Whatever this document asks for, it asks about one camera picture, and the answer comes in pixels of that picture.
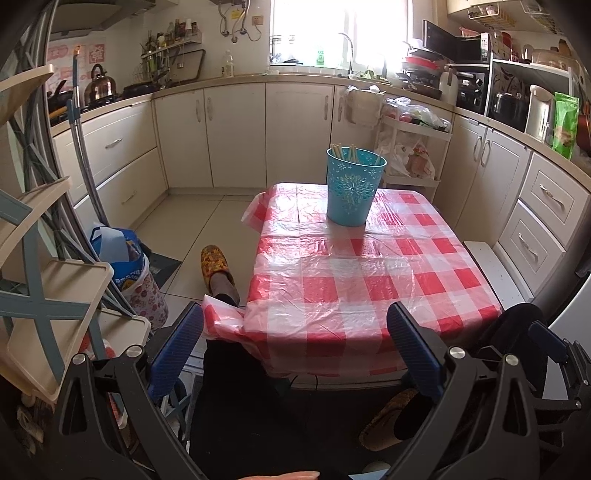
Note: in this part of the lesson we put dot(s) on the black cooking pot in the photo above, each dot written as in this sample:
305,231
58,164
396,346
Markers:
508,108

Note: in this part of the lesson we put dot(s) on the steel kitchen faucet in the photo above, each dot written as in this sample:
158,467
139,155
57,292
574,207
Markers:
351,53

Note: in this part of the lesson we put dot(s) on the wall-mounted utensil rack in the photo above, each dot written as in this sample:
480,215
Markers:
175,50

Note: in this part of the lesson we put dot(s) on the cream wide drawer cabinet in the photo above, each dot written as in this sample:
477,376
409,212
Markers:
120,157

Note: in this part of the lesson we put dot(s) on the white printed plastic bag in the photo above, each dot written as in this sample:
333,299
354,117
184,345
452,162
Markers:
408,159

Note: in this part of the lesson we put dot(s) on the cream narrow drawer cabinet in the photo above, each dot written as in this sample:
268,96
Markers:
545,217

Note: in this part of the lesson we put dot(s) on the red checkered plastic tablecloth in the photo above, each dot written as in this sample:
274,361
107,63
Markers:
323,286

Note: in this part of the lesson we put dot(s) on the blue shopping bag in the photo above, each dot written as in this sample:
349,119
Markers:
115,249

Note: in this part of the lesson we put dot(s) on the white storage trolley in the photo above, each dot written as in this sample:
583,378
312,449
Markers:
443,157

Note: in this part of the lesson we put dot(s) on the clear plastic bags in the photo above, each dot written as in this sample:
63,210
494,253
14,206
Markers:
415,113

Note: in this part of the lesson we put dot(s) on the green packet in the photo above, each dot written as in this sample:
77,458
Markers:
565,124

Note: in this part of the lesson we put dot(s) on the blue plastic basket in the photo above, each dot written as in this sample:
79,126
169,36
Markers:
351,198

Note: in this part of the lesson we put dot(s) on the beige folding shelf rack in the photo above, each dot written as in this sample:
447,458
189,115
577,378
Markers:
55,300

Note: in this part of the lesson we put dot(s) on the black toaster oven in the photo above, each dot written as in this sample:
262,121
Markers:
471,90

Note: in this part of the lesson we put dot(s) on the person's left lower leg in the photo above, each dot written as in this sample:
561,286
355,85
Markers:
225,293

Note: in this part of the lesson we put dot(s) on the person's left hand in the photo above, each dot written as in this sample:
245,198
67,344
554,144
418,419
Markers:
295,476

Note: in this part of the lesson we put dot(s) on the clear plastic bottle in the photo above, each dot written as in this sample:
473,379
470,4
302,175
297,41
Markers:
227,65

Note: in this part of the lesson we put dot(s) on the black microwave oven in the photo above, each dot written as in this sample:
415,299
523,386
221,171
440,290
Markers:
471,48

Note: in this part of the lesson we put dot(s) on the yellow patterned slipper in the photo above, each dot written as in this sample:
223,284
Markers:
385,422
214,263

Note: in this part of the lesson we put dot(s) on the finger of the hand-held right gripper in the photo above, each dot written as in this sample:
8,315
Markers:
519,330
549,344

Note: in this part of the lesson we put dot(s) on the cream cabinet row with doors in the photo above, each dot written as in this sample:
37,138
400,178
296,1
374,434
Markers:
240,134

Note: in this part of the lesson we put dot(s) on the stack of pans and bowls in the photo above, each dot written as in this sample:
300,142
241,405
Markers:
421,76

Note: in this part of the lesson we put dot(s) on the bunch of wooden chopsticks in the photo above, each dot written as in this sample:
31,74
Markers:
353,153

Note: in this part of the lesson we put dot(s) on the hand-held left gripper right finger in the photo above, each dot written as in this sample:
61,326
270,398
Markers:
413,350

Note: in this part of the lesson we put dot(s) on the white low bench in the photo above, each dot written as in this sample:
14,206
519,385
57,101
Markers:
489,267

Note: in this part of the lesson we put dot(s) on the white hanging waste bin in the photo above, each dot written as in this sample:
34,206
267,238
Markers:
362,108

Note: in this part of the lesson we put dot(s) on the range hood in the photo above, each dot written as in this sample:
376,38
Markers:
97,13

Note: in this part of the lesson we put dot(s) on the white counter shelf rack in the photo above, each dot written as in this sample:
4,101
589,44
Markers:
531,64

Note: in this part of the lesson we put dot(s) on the white plastic jug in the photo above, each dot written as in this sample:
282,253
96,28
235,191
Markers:
448,90

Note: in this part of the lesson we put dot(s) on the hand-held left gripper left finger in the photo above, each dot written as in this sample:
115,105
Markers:
175,350

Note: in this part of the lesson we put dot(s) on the steel kettle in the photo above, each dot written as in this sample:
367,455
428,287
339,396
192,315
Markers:
101,85

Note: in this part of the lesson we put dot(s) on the white thermos jug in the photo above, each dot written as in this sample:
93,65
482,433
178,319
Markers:
540,113

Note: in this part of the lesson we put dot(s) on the cream two-door cabinet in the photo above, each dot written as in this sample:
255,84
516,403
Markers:
485,170

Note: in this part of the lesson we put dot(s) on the kitchen window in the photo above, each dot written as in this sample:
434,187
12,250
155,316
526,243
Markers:
337,32

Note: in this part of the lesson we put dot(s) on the pink wall stickers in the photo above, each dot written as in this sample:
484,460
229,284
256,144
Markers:
94,54

